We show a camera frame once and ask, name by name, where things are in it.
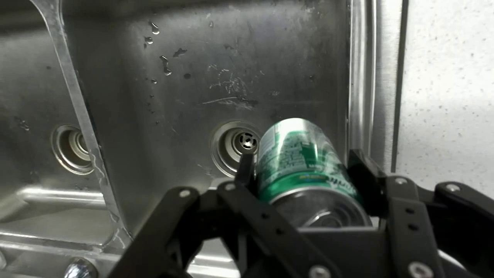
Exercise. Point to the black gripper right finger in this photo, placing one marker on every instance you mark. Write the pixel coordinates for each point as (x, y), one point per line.
(426, 236)

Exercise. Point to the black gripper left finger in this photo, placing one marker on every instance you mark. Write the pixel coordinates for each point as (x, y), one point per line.
(206, 236)

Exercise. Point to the green soda can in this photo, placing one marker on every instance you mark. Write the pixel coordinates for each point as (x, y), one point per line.
(298, 159)

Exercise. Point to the stainless steel double sink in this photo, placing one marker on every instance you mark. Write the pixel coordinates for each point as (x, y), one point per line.
(179, 77)

